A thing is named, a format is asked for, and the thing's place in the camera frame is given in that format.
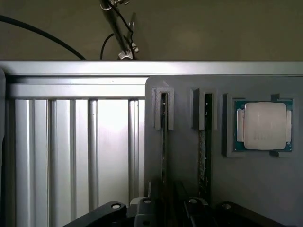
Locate silver camera stand pole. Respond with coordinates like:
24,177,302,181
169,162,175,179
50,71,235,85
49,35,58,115
98,0,141,61

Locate grey plastic parts rack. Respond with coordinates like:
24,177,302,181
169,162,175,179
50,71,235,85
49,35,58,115
144,75,303,227

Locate silver CPU chip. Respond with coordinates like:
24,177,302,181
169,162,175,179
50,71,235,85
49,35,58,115
233,98,294,152

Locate thick black floor cable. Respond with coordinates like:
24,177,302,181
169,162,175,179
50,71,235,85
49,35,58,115
0,15,88,60

